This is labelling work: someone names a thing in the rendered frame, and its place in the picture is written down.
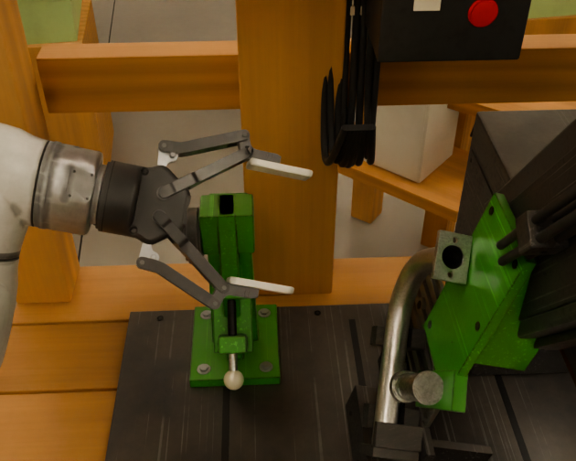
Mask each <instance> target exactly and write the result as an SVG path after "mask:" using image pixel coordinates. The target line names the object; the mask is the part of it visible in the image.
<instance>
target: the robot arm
mask: <svg viewBox="0 0 576 461"><path fill-rule="evenodd" d="M232 146H238V149H239V150H238V151H236V152H234V153H232V154H230V155H227V156H225V157H223V158H221V159H220V160H218V161H216V162H214V163H212V164H209V165H207V166H204V167H202V168H200V169H199V170H197V171H195V172H192V173H190V174H188V175H185V176H183V177H181V178H177V177H176V176H175V175H174V174H173V172H172V171H171V170H170V169H169V168H168V167H166V166H167V165H168V164H170V163H174V162H175V161H176V160H177V158H178V157H184V156H190V155H197V154H202V153H206V152H211V151H215V150H219V149H224V148H229V147H232ZM157 152H158V160H157V166H153V167H145V166H137V165H132V164H127V163H123V162H118V161H113V160H112V161H111V162H108V164H107V165H103V154H102V153H101V152H100V151H94V150H90V149H85V148H80V147H78V146H75V145H66V144H62V143H61V142H58V141H55V142H53V141H49V140H46V139H42V138H39V137H36V136H34V135H32V134H30V133H28V132H26V131H24V130H22V129H20V128H17V127H14V126H12V125H8V124H4V123H0V367H1V365H2V362H3V360H4V357H5V351H6V348H7V344H8V339H9V336H10V331H11V327H12V323H13V317H14V313H15V307H16V294H17V287H18V263H19V255H20V252H21V247H22V244H23V240H24V238H25V235H26V233H27V228H28V226H32V227H39V228H40V229H49V230H54V231H64V232H69V233H74V234H79V235H86V234H87V233H88V232H89V230H90V228H91V224H93V225H95V228H96V229H98V231H102V232H108V233H112V234H118V235H122V236H128V237H133V238H135V239H137V240H139V241H141V242H142V243H143V244H142V248H141V251H140V255H139V258H138V259H137V261H136V266H137V267H138V268H139V269H142V270H146V271H149V272H153V273H157V274H159V275H160V276H162V277H163V278H165V279H166V280H167V281H168V282H170V283H171V284H173V285H175V286H176V287H178V288H179V289H181V290H182V291H184V292H185V293H187V294H188V295H190V296H192V297H193V298H195V299H196V300H198V302H200V303H201V304H203V305H204V306H206V307H208V308H210V309H218V308H219V307H220V304H221V303H222V301H223V299H224V298H225V297H226V296H227V295H234V296H239V297H245V298H250V299H253V298H257V297H258V295H259V290H264V291H270V292H275V293H280V294H286V295H292V294H293V291H294V288H293V287H291V286H286V285H280V284H271V283H265V282H260V281H254V280H250V279H244V278H239V277H234V276H230V277H228V278H227V280H226V281H225V280H224V279H223V278H222V276H221V275H220V274H219V273H218V272H217V271H216V270H215V269H214V268H213V266H212V265H211V264H210V263H209V262H208V261H207V260H206V259H205V258H204V257H203V255H202V254H201V253H200V252H199V251H198V250H197V249H196V248H195V247H194V245H193V244H192V243H191V242H190V241H189V240H188V238H187V237H186V236H185V235H184V233H183V232H182V231H181V230H183V229H184V227H185V226H186V224H187V208H188V206H189V203H190V200H191V196H190V192H189V190H190V189H191V188H194V187H195V186H197V185H199V184H201V183H203V182H205V181H207V180H209V179H211V178H213V177H215V176H218V175H220V174H222V173H224V172H226V171H228V170H230V169H232V168H233V167H235V166H238V165H240V164H242V163H244V162H246V161H247V164H246V168H247V169H249V170H254V171H259V172H263V173H268V174H272V175H276V176H281V177H289V178H294V179H299V180H303V181H305V180H307V179H308V178H310V177H312V176H313V171H312V170H309V169H304V168H300V167H296V166H287V165H283V164H280V163H281V156H280V155H278V154H275V153H270V152H265V151H262V150H257V149H254V148H253V147H252V146H251V141H250V133H249V131H248V130H245V129H243V130H239V131H234V132H229V133H224V134H216V135H211V136H208V137H203V138H198V139H194V140H189V141H185V142H175V141H168V140H162V141H160V142H159V144H158V148H157ZM165 239H169V240H170V241H171V242H172V243H173V245H174V246H175V247H176V248H177V249H178V250H180V252H181V253H182V254H183V255H184V256H185V257H186V258H187V259H188V260H189V261H190V263H191V264H192V265H193V266H194V267H195V268H196V269H197V270H198V271H199V272H200V274H201V275H202V276H203V277H204V278H205V279H206V280H207V281H208V282H209V284H210V285H211V286H212V287H213V288H214V289H215V290H214V292H213V293H212V294H210V293H209V292H207V291H206V290H204V289H203V288H201V287H200V286H198V285H197V284H195V283H193V282H192V281H190V280H189V279H187V278H186V277H185V276H184V275H182V274H181V273H179V272H177V271H176V270H174V269H173V268H171V267H170V266H168V265H167V264H165V263H162V262H160V261H159V255H158V253H156V252H154V251H153V249H152V245H153V244H156V243H158V242H160V241H162V240H165Z"/></svg>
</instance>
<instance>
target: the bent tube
mask: <svg viewBox="0 0 576 461"><path fill-rule="evenodd" d="M453 237H455V239H456V242H455V243H454V242H453ZM472 240H473V236H469V235H464V234H460V233H456V232H451V231H447V230H438V231H437V237H436V243H435V247H432V248H428V249H424V250H421V251H419V252H416V253H415V254H414V255H413V256H412V257H411V258H410V259H409V260H408V261H407V263H406V264H405V266H404V267H403V269H402V271H401V272H400V275H399V277H398V280H397V282H396V284H395V286H394V289H393V292H392V295H391V299H390V302H389V309H388V313H387V319H386V326H385V334H384V341H383V350H382V357H381V364H380V372H379V386H378V394H377V401H376V410H375V417H374V424H373V433H372V440H371V444H373V434H374V425H375V422H376V421H377V422H383V423H398V422H399V415H400V402H398V401H397V400H395V399H394V398H393V397H392V395H391V393H390V390H389V382H390V379H391V377H392V376H393V375H394V374H395V373H396V372H398V371H401V370H404V367H405V359H406V350H407V342H408V335H409V326H410V320H411V311H412V308H413V304H414V301H415V298H416V295H417V294H418V291H419V289H420V287H421V284H422V282H423V281H424V279H425V278H426V277H427V276H428V275H429V274H430V273H431V274H432V275H431V278H432V279H436V280H441V281H445V282H451V283H456V284H466V281H467V274H468V267H469V261H470V253H471V247H472ZM448 273H451V277H449V276H448Z"/></svg>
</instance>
